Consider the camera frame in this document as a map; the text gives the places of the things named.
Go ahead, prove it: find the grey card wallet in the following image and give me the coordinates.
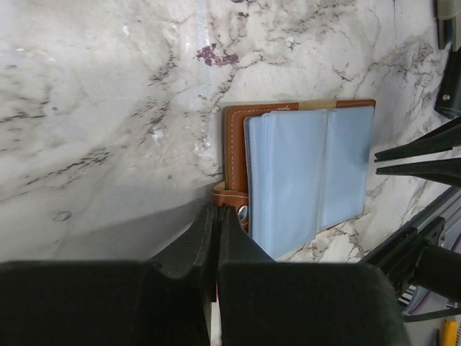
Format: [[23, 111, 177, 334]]
[[436, 0, 461, 52]]

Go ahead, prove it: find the brown leather card holder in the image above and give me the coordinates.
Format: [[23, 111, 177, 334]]
[[213, 99, 376, 211]]

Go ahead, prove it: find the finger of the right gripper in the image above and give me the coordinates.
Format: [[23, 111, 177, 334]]
[[375, 117, 460, 162], [376, 159, 460, 187]]

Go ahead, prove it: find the black snap wallet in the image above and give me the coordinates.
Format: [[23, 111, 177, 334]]
[[434, 50, 461, 119]]

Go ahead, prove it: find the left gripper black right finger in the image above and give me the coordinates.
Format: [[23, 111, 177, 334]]
[[217, 206, 409, 345]]

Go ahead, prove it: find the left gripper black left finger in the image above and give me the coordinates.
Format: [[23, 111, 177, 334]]
[[1, 204, 219, 345]]

